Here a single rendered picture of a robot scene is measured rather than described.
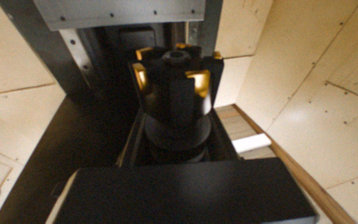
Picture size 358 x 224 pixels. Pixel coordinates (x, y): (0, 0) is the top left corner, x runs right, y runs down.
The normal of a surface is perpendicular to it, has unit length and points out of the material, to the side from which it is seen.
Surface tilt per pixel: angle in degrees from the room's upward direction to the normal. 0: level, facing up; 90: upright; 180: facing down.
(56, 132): 180
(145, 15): 91
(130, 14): 91
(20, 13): 90
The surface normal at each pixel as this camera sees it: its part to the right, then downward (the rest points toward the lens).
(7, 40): 0.32, 0.65
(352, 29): -0.95, 0.22
